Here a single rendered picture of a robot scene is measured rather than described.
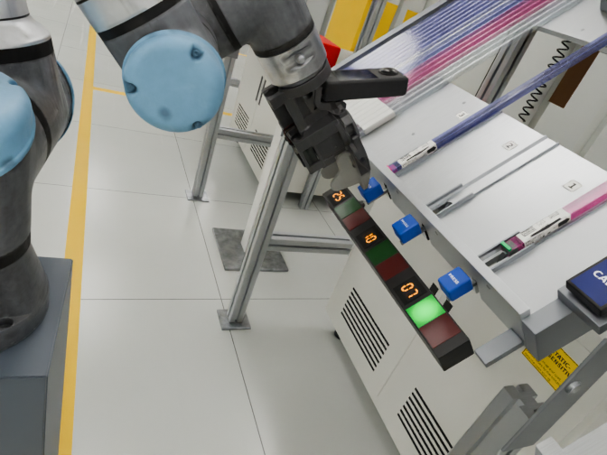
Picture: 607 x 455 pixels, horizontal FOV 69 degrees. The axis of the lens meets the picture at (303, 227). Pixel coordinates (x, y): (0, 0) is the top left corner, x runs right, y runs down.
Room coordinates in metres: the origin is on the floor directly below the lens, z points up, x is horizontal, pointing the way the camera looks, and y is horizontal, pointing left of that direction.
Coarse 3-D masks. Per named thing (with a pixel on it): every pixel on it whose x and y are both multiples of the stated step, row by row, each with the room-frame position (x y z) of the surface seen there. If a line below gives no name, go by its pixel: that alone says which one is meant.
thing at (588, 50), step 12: (600, 36) 0.78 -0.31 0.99; (588, 48) 0.77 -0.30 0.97; (600, 48) 0.77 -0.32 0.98; (564, 60) 0.76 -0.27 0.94; (576, 60) 0.76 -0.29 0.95; (552, 72) 0.74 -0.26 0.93; (528, 84) 0.73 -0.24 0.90; (540, 84) 0.73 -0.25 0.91; (504, 96) 0.72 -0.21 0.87; (516, 96) 0.72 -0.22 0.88; (492, 108) 0.70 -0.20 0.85; (468, 120) 0.69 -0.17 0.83; (480, 120) 0.70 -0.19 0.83; (444, 132) 0.68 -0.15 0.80; (456, 132) 0.68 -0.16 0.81; (396, 168) 0.64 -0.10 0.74
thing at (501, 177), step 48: (432, 96) 0.80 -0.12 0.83; (384, 144) 0.72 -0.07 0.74; (480, 144) 0.65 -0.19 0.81; (528, 144) 0.63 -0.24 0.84; (432, 192) 0.59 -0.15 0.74; (480, 192) 0.57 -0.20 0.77; (528, 192) 0.55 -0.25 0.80; (576, 192) 0.53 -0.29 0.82; (480, 240) 0.50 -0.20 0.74; (576, 240) 0.47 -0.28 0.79; (528, 288) 0.42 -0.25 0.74
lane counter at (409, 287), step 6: (414, 276) 0.48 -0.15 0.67; (408, 282) 0.47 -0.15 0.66; (414, 282) 0.47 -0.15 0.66; (396, 288) 0.47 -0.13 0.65; (402, 288) 0.46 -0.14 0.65; (408, 288) 0.46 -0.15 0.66; (414, 288) 0.46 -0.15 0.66; (420, 288) 0.46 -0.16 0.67; (402, 294) 0.46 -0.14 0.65; (408, 294) 0.45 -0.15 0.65; (414, 294) 0.45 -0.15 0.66; (420, 294) 0.45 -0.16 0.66; (402, 300) 0.45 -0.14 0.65; (408, 300) 0.45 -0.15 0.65; (414, 300) 0.45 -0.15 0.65
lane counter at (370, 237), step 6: (372, 228) 0.57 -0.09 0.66; (360, 234) 0.56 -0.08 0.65; (366, 234) 0.56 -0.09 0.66; (372, 234) 0.56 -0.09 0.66; (378, 234) 0.55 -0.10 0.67; (360, 240) 0.55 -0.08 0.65; (366, 240) 0.55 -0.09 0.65; (372, 240) 0.55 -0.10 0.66; (378, 240) 0.54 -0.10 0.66; (366, 246) 0.54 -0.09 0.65
